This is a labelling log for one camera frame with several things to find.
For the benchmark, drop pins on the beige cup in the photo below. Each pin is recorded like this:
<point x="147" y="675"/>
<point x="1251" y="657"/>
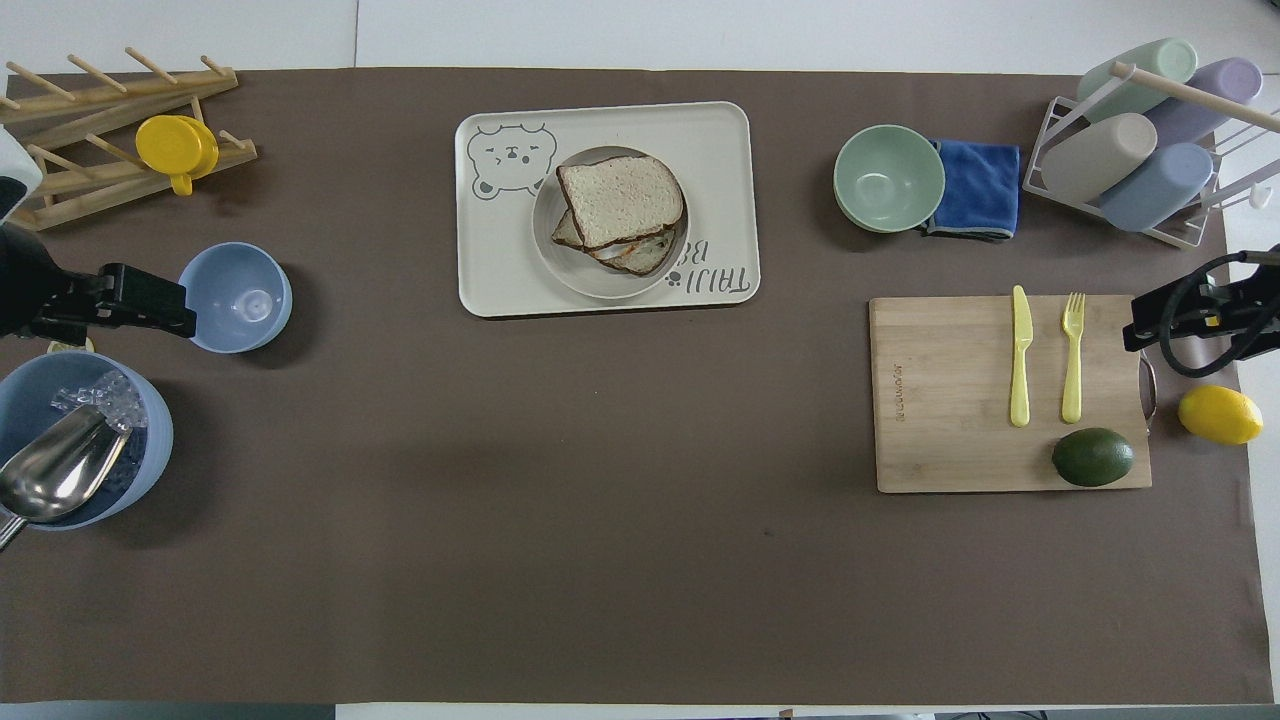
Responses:
<point x="1100" y="155"/>

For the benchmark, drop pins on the small blue bowl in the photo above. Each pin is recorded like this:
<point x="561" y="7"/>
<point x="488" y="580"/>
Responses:
<point x="240" y="300"/>

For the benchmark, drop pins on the green bowl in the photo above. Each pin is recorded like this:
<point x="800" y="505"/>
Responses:
<point x="885" y="180"/>

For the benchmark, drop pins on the metal scoop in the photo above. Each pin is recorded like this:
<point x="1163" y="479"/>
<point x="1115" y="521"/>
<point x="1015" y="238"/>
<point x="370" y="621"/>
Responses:
<point x="55" y="470"/>

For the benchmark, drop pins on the white round plate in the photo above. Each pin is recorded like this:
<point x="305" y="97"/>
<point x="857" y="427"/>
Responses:
<point x="570" y="275"/>

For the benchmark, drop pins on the yellow mug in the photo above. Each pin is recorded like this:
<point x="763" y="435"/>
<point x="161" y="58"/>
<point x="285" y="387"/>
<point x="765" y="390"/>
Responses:
<point x="172" y="145"/>

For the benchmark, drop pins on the white bread slice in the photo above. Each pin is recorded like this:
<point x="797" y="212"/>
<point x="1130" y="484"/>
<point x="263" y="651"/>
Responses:
<point x="620" y="200"/>

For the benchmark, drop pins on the green avocado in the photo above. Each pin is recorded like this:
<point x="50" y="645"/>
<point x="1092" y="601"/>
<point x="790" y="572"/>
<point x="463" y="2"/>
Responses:
<point x="1092" y="457"/>

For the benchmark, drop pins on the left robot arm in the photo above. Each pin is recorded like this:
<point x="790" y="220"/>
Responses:
<point x="15" y="170"/>

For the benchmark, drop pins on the yellow plastic fork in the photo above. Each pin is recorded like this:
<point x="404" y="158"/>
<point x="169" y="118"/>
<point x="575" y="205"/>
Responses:
<point x="1073" y="370"/>

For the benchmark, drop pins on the yellow lemon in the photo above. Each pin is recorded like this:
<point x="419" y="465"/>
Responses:
<point x="1220" y="415"/>

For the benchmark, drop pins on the sandwich base with filling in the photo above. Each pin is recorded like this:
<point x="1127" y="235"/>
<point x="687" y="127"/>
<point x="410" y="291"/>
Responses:
<point x="645" y="258"/>

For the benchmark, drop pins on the purple cup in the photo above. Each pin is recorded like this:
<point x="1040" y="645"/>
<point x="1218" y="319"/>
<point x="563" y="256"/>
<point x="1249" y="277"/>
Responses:
<point x="1215" y="95"/>

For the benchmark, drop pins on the blue cloth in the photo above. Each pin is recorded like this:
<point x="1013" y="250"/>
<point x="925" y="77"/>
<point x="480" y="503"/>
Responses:
<point x="980" y="190"/>

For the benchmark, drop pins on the wooden cutting board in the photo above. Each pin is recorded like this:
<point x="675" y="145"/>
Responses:
<point x="950" y="400"/>

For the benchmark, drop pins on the clear ice cubes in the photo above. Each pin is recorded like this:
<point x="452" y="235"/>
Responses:
<point x="105" y="395"/>

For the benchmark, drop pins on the wooden peg drying rack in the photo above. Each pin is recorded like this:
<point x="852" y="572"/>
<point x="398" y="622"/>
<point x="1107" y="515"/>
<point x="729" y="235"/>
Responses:
<point x="90" y="100"/>

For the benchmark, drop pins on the large blue bowl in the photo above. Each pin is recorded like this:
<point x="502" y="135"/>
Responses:
<point x="150" y="440"/>

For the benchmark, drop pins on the yellow plastic knife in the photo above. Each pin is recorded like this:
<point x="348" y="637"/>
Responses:
<point x="1021" y="360"/>

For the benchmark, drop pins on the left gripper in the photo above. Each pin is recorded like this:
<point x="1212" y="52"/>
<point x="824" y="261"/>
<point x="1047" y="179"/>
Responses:
<point x="25" y="285"/>

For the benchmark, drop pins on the cream tray with bear print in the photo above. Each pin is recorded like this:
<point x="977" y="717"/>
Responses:
<point x="720" y="160"/>

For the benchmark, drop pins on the green cup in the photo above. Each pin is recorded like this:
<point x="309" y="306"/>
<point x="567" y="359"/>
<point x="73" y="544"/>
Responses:
<point x="1150" y="65"/>

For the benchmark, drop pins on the light blue cup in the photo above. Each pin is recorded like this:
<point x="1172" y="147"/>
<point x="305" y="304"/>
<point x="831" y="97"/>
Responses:
<point x="1160" y="185"/>

